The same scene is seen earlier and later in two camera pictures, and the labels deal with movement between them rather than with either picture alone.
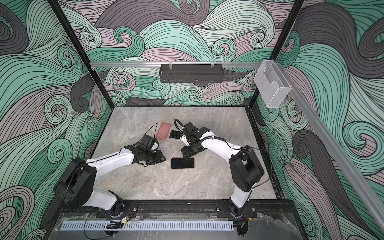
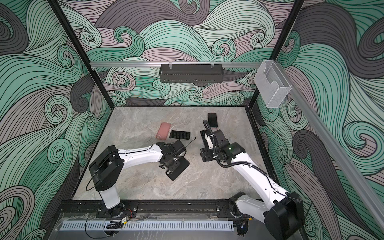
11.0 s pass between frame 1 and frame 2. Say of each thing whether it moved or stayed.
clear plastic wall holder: stayed
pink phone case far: stayed
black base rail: stayed
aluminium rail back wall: stayed
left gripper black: moved
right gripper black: moved
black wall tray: stayed
